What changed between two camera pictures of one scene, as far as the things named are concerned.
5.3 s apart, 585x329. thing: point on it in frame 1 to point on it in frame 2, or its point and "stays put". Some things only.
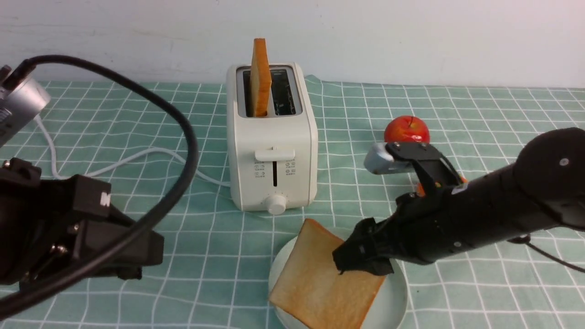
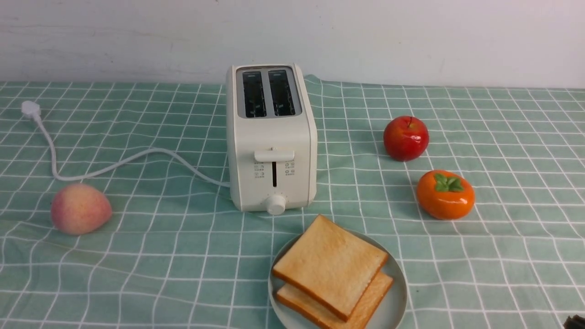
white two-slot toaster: (272, 159) stays put
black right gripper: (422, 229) to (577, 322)
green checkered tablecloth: (209, 266) stays put
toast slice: (260, 77) to (331, 267)
